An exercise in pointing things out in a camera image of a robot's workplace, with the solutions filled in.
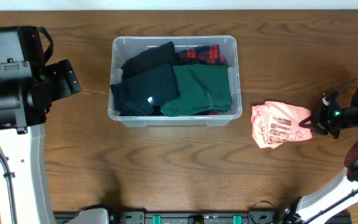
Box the red navy plaid garment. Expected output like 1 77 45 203
177 44 229 116

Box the pink printed garment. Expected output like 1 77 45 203
250 101 312 149

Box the black garment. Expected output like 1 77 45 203
121 42 179 80

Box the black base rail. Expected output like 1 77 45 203
53 200 352 224

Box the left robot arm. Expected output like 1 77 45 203
0 60 81 223

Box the dark navy garment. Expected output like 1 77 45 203
110 63 180 116

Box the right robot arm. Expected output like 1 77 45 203
281 88 358 223

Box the dark green garment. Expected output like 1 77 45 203
161 64 232 116

